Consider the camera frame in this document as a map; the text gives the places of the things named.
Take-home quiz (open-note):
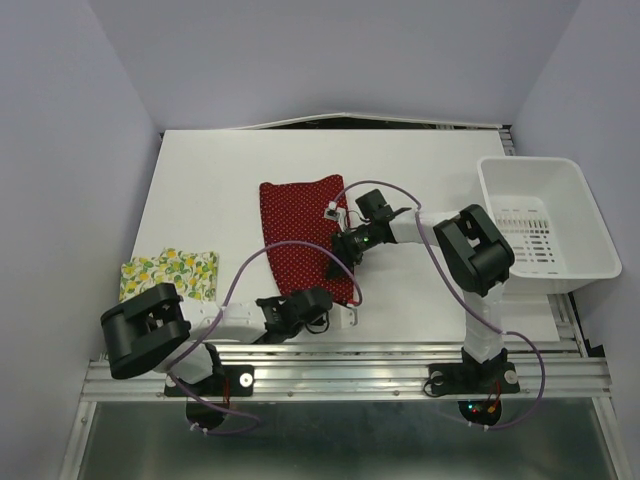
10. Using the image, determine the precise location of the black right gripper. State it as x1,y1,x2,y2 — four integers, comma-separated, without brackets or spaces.
326,222,377,281

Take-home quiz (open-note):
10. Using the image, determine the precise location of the red polka dot skirt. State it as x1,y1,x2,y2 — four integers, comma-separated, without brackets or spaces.
259,174,357,305

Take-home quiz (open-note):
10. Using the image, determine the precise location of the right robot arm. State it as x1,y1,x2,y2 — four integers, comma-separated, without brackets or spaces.
326,189,515,390

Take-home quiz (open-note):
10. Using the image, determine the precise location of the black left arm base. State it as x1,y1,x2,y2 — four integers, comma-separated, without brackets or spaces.
163,364,262,436

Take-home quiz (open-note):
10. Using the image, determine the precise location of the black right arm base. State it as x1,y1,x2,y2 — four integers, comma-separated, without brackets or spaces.
423,362,520,427

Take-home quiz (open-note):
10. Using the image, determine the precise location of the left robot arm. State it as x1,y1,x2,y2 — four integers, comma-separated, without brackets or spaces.
100,283,333,394

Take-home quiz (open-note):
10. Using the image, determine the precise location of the lemon print folded skirt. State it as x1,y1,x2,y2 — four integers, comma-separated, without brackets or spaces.
119,248,219,302

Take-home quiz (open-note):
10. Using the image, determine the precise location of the white plastic basket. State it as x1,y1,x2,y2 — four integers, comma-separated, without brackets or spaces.
477,156,622,295

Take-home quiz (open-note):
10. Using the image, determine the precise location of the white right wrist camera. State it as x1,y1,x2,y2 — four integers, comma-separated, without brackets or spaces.
324,201,346,223

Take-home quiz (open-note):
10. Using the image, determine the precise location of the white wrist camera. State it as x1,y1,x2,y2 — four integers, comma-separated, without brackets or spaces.
324,201,346,223
328,304,359,331

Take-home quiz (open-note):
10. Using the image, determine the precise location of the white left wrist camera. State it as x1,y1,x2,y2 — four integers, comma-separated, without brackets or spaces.
328,304,359,331

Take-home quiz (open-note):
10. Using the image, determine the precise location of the aluminium frame rail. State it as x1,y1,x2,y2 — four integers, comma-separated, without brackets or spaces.
79,342,614,404

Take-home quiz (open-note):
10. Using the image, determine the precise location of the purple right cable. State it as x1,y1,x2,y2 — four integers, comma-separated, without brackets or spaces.
334,179,547,431

